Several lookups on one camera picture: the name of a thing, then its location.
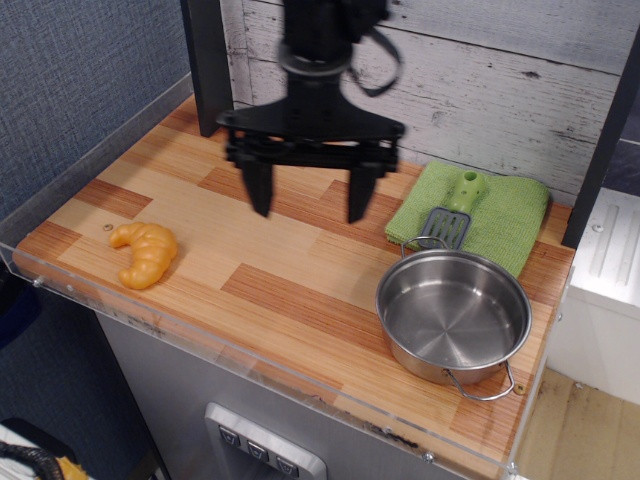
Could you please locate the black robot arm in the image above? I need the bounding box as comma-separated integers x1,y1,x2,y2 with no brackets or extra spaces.
218,1,405,223

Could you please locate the silver dispenser button panel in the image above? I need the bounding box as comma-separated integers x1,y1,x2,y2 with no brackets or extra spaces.
204,402,328,479

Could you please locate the green folded cloth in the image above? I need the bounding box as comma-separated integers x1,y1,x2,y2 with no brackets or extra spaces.
385,161,549,277

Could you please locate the grey toy fridge cabinet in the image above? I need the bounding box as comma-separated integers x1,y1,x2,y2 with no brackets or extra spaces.
99,315,505,479

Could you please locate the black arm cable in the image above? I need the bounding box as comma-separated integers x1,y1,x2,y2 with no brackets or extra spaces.
347,24,404,98

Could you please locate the stainless steel pot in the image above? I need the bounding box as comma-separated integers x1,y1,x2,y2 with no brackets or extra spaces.
375,236,533,399

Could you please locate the yellow black object bottom left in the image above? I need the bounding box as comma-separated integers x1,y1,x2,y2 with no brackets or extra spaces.
1,418,90,479

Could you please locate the black vertical post right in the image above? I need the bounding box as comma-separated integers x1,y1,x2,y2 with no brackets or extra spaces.
561,30,639,249

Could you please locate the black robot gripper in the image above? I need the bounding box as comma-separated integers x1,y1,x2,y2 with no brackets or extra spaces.
217,44,405,223

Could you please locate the black vertical post left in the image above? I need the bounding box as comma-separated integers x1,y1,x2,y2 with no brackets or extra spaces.
180,0,233,137

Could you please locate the orange plastic toy croissant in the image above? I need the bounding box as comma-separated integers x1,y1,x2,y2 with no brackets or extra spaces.
109,222,178,290

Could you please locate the green handled grey spatula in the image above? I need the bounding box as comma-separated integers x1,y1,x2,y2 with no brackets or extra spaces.
418,170,486,249

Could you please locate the clear acrylic guard rail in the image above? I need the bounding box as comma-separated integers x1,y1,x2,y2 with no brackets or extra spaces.
1,77,573,479

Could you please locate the black vertical post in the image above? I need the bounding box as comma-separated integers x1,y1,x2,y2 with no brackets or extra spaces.
180,0,233,137
561,30,639,249

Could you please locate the white aluminium side frame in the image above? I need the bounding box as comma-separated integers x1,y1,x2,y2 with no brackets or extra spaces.
547,188,639,404

